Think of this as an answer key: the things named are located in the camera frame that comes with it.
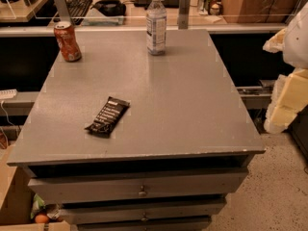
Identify grey middle drawer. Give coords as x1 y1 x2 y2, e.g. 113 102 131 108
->
60 198 226 224

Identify white power strip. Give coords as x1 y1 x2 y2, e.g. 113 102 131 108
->
0 90 17 100

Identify black headphones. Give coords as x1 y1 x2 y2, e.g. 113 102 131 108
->
93 0 126 16

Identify small jar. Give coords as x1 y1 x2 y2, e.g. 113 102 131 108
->
210 3 220 15

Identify red coke can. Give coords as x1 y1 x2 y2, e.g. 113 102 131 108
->
54 21 82 62

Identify cardboard box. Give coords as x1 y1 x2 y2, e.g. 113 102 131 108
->
0 145 70 231

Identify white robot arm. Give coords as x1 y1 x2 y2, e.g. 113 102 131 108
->
263 3 308 134

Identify black computer keyboard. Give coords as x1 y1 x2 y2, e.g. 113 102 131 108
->
53 0 93 25

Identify green snack bag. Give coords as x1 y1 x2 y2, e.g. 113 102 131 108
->
30 194 45 218

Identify orange fruit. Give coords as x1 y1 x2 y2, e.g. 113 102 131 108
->
35 214 50 223

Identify grey bottom drawer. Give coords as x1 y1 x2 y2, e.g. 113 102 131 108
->
78 216 211 231

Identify clear plastic water bottle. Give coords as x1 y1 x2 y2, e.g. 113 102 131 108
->
146 0 167 55

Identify grey top drawer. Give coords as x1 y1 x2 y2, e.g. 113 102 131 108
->
29 168 248 203

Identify black rxbar chocolate bar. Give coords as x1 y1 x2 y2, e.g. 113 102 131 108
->
86 96 130 135

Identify grey drawer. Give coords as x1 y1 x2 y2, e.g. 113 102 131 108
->
78 216 211 231
60 198 226 224
29 168 248 203

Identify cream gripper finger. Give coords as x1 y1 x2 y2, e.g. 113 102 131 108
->
263 29 286 53
264 69 308 134

